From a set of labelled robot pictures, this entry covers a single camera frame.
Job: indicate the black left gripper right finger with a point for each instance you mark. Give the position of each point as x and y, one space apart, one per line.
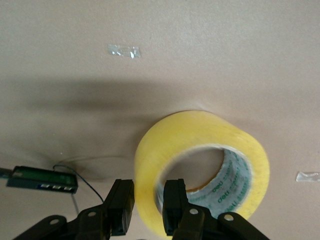
175 200

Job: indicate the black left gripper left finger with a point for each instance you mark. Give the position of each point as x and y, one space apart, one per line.
121 200

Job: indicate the yellow packing tape roll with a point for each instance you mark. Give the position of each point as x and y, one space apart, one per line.
175 130

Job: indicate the clear tape piece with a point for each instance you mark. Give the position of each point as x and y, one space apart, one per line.
123 51
308 177

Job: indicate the green circuit board module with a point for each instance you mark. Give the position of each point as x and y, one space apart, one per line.
50 178

